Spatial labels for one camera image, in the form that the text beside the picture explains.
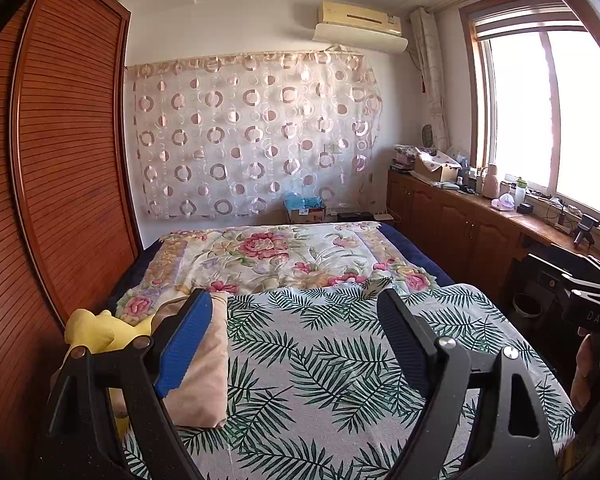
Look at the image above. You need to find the palm leaf print blanket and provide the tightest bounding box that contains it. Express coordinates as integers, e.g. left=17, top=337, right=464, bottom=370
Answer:
left=115, top=282, right=576, bottom=480

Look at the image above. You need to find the cardboard box with blue cloth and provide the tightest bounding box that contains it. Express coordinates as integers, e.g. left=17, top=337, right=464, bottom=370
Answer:
left=284, top=191, right=327, bottom=224

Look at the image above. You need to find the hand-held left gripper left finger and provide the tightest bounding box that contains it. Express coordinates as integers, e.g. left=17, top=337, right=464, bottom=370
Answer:
left=42, top=288, right=213, bottom=480

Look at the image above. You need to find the floral blanket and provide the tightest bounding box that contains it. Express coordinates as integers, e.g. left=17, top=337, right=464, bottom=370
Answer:
left=115, top=222, right=438, bottom=321

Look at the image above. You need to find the stack of boxes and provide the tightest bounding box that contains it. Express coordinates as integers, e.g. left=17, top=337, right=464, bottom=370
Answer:
left=391, top=145, right=416, bottom=173

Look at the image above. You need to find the dark trash bin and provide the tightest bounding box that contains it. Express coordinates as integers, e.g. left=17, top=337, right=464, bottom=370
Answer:
left=512, top=292, right=543, bottom=318

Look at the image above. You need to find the wooden framed window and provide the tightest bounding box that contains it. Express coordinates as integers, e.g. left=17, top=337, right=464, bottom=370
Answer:
left=460, top=0, right=600, bottom=226

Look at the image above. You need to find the person's right hand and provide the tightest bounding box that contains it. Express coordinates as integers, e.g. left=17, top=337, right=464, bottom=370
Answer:
left=572, top=334, right=598, bottom=411

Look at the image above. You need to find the wooden slatted wardrobe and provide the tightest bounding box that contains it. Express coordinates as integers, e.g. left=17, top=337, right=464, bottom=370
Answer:
left=0, top=0, right=143, bottom=411

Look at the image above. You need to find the circle patterned sheer curtain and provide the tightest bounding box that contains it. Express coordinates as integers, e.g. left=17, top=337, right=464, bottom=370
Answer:
left=125, top=50, right=383, bottom=221

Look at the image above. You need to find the cardboard box with patterned paper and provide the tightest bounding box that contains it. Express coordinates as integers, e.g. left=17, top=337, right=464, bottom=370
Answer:
left=414, top=147, right=462, bottom=183

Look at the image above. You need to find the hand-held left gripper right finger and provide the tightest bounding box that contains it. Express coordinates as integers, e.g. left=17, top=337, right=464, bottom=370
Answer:
left=377, top=287, right=556, bottom=480

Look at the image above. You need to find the white patterned window curtain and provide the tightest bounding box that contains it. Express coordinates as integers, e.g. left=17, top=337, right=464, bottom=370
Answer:
left=410, top=7, right=453, bottom=153

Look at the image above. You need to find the pink bottle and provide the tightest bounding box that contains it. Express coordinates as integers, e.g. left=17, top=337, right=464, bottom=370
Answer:
left=481, top=164, right=501, bottom=198

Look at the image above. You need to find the beige air conditioner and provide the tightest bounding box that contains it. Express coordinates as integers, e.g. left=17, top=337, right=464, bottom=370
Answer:
left=316, top=0, right=402, bottom=36

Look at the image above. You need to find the wooden side cabinet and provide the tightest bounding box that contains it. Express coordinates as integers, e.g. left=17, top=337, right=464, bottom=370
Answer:
left=387, top=167, right=600, bottom=321

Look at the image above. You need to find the yellow garment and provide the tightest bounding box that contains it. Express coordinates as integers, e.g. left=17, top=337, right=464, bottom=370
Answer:
left=62, top=309, right=153, bottom=436

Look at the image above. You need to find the beige printed t-shirt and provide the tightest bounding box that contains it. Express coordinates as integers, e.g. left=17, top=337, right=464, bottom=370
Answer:
left=152, top=291, right=229, bottom=428

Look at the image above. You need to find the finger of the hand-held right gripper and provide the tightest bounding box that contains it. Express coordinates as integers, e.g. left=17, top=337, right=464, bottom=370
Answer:
left=537, top=272, right=600, bottom=293
left=525, top=255, right=600, bottom=286

